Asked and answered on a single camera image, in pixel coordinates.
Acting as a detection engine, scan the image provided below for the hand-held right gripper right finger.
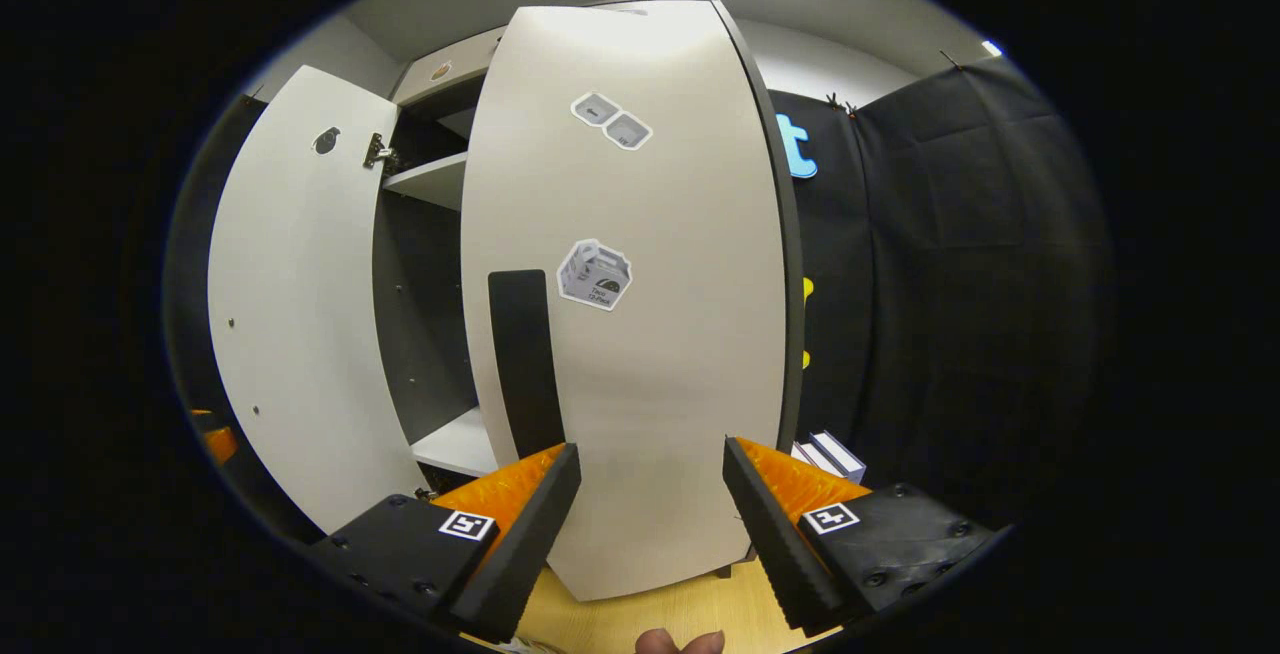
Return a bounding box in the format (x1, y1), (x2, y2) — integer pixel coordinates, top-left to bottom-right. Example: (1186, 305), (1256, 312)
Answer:
(722, 436), (1001, 637)

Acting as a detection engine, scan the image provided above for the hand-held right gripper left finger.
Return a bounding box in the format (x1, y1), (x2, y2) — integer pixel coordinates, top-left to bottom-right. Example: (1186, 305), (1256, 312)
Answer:
(308, 442), (583, 643)

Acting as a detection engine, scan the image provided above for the white cabinet door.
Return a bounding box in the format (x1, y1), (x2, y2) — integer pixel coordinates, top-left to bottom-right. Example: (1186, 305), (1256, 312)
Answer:
(460, 0), (793, 602)
(207, 64), (431, 535)

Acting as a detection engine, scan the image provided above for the white and grey cabinet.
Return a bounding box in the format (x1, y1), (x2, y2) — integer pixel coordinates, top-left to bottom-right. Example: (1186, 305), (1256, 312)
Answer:
(370, 0), (809, 575)

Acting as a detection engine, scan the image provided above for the beige cabinet drawer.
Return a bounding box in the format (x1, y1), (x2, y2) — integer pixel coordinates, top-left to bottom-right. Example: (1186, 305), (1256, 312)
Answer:
(390, 27), (508, 107)

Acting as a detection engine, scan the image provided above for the white box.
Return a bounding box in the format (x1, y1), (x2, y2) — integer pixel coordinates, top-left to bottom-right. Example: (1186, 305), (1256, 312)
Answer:
(810, 430), (867, 483)
(795, 442), (841, 480)

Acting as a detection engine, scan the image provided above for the black backdrop cloth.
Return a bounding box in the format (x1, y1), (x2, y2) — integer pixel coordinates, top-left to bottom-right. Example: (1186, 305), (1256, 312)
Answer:
(165, 54), (1116, 535)

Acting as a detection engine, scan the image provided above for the black door handle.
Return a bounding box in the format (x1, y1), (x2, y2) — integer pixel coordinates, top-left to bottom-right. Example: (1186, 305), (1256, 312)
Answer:
(487, 270), (567, 461)

